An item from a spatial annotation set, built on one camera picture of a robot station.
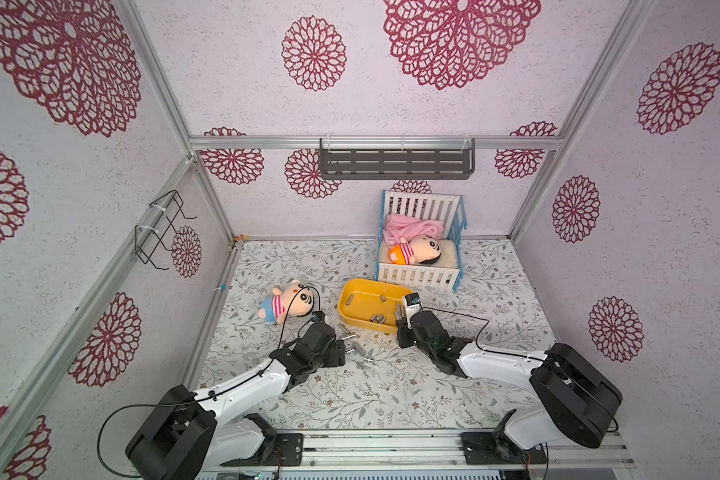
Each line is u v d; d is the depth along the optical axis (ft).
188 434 1.33
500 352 1.81
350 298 3.38
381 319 3.19
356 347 3.01
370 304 3.35
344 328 3.11
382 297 3.37
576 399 1.42
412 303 2.55
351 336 3.07
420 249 3.33
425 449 2.49
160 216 2.55
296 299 3.06
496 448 2.13
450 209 3.62
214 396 1.51
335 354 2.52
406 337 2.58
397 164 3.06
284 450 2.41
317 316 2.55
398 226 3.66
